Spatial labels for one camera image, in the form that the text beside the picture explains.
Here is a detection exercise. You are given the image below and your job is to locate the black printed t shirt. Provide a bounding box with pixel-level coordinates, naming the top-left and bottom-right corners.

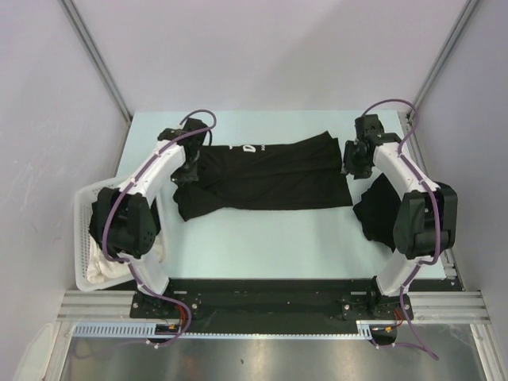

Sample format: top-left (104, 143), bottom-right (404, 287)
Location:
top-left (173, 132), bottom-right (352, 221)

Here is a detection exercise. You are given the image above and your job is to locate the purple cable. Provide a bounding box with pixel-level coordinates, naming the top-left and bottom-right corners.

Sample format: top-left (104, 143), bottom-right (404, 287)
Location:
top-left (364, 98), bottom-right (444, 297)
top-left (101, 109), bottom-right (217, 297)

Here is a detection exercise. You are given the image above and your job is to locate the stack of folded black shirts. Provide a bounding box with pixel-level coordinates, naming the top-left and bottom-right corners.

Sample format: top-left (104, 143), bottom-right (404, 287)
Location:
top-left (353, 174), bottom-right (401, 252)

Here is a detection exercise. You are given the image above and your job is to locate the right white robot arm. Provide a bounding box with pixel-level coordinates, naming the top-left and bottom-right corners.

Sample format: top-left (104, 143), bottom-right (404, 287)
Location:
top-left (344, 114), bottom-right (458, 318)

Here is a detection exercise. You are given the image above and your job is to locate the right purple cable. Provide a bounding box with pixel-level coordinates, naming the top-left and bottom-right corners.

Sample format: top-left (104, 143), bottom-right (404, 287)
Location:
top-left (364, 98), bottom-right (444, 297)

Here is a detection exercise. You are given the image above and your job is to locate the cable duct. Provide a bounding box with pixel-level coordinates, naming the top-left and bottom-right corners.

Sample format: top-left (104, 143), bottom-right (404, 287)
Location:
top-left (74, 322), bottom-right (181, 339)
top-left (357, 320), bottom-right (398, 342)

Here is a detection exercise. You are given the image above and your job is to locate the black shirt in basket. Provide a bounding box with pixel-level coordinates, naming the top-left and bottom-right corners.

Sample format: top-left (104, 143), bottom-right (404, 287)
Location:
top-left (89, 202), bottom-right (118, 256)

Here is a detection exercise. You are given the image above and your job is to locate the white plastic basket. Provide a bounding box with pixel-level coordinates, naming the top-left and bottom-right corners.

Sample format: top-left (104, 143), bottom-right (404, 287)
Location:
top-left (74, 177), bottom-right (167, 292)

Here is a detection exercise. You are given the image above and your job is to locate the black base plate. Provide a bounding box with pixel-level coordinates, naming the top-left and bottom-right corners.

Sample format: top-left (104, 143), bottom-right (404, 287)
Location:
top-left (129, 279), bottom-right (414, 335)

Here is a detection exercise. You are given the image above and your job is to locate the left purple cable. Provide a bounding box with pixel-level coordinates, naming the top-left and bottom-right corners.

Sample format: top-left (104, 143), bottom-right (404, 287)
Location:
top-left (101, 109), bottom-right (217, 297)

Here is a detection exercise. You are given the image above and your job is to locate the left cable duct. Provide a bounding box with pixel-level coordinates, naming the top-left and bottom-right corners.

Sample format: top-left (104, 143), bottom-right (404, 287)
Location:
top-left (74, 322), bottom-right (181, 339)

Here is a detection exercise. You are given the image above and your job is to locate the left aluminium frame rail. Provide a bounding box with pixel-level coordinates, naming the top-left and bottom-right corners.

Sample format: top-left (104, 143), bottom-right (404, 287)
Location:
top-left (57, 289), bottom-right (138, 321)

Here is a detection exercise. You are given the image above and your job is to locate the aluminium frame rail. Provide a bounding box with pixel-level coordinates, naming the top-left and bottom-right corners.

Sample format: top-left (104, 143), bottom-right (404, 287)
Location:
top-left (409, 291), bottom-right (491, 325)
top-left (57, 289), bottom-right (138, 321)

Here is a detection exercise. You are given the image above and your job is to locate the right cable duct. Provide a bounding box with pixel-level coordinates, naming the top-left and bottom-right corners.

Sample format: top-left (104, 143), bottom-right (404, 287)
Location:
top-left (357, 320), bottom-right (398, 342)

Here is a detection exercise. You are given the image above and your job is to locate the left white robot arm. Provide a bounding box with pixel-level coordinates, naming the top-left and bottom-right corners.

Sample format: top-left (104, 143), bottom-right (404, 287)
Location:
top-left (90, 116), bottom-right (213, 318)

